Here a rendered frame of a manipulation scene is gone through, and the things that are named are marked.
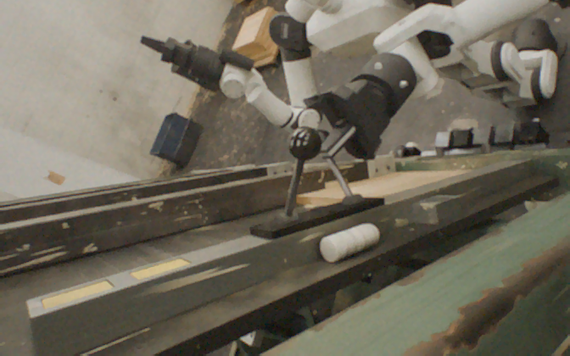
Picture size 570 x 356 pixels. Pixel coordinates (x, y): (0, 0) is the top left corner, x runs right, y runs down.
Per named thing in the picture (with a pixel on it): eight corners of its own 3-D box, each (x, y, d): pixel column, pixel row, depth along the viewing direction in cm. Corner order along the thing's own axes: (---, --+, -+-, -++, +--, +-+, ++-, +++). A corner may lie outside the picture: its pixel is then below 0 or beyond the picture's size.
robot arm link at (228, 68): (204, 69, 109) (241, 83, 113) (199, 90, 102) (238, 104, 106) (217, 36, 102) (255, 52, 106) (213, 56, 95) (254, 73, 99)
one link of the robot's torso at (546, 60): (509, 72, 175) (497, 57, 167) (560, 61, 159) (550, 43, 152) (503, 111, 169) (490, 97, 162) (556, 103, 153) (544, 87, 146)
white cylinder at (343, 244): (338, 264, 42) (382, 246, 47) (335, 239, 42) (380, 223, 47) (321, 260, 44) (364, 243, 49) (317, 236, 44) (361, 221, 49)
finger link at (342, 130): (316, 155, 53) (338, 129, 56) (332, 153, 51) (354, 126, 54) (310, 147, 53) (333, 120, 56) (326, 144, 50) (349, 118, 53)
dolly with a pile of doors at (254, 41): (298, 27, 414) (270, 4, 392) (281, 68, 405) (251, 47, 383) (268, 39, 464) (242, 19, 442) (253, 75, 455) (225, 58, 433)
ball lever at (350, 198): (374, 200, 52) (330, 123, 56) (355, 205, 49) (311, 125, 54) (357, 212, 55) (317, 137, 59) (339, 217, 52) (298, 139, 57)
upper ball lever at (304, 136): (305, 233, 45) (332, 133, 40) (281, 241, 43) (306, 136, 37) (287, 216, 48) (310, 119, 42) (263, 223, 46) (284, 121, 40)
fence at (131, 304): (533, 176, 85) (531, 158, 85) (38, 370, 28) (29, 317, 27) (508, 176, 89) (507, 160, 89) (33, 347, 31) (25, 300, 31)
